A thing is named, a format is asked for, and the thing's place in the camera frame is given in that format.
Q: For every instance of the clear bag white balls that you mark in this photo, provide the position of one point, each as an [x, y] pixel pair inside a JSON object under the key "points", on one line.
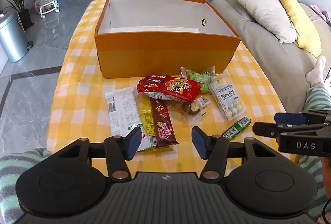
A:
{"points": [[226, 96]]}

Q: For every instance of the cream cushion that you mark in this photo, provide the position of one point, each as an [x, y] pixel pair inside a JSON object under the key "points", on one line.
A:
{"points": [[272, 16]]}

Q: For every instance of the red snack bag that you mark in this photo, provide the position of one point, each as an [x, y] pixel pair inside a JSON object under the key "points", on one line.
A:
{"points": [[169, 88]]}

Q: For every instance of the silver trash can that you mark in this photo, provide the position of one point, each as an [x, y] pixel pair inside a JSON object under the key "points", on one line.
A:
{"points": [[13, 37]]}

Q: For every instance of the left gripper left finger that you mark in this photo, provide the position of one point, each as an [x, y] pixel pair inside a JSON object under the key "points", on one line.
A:
{"points": [[118, 150]]}

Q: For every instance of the yellow checkered tablecloth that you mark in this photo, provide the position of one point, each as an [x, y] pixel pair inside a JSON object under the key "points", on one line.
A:
{"points": [[79, 108]]}

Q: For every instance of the white snack packet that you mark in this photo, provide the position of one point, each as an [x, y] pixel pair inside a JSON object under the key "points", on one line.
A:
{"points": [[124, 115]]}

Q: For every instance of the small white stool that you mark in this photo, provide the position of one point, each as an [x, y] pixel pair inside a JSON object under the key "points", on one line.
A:
{"points": [[47, 6]]}

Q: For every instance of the orange cardboard box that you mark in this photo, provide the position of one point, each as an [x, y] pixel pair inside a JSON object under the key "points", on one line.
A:
{"points": [[137, 38]]}

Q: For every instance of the yellow cushion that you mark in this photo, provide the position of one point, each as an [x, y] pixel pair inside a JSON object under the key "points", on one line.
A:
{"points": [[307, 35]]}

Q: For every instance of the clear pastry packet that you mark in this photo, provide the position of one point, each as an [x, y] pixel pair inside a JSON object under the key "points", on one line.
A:
{"points": [[189, 112]]}

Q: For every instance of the green sausage stick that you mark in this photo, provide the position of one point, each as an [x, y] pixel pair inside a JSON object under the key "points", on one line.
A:
{"points": [[237, 128]]}

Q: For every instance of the beige sofa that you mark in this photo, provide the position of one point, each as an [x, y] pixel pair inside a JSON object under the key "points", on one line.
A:
{"points": [[285, 64]]}

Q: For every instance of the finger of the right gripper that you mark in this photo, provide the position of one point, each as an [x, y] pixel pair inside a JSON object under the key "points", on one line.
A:
{"points": [[273, 130], [303, 118]]}

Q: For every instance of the green raisin packet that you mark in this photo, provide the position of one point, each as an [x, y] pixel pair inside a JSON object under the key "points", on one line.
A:
{"points": [[204, 77]]}

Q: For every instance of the right hand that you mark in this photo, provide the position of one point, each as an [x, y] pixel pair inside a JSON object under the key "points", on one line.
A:
{"points": [[326, 171]]}

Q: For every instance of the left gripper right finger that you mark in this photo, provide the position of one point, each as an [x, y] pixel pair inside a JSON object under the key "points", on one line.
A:
{"points": [[214, 149]]}

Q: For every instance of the yellow snack packet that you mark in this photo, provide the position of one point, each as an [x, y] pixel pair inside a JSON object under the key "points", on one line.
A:
{"points": [[144, 108]]}

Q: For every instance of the white sock foot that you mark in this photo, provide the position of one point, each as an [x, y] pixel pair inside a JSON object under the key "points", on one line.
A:
{"points": [[315, 78]]}

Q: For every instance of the brown chocolate bar wrapper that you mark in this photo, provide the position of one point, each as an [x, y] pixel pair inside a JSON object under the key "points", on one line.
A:
{"points": [[162, 124]]}

